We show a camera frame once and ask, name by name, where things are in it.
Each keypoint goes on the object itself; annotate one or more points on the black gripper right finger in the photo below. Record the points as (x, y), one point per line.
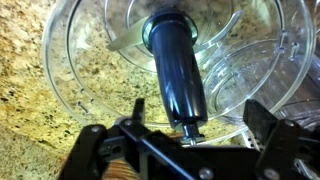
(283, 146)

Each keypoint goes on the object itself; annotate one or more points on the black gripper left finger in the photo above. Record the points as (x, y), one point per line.
(88, 150)

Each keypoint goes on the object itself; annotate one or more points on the clear food processor bowl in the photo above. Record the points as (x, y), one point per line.
(100, 73)

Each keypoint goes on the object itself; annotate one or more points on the steel blade with dark hub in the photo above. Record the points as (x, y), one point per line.
(176, 73)

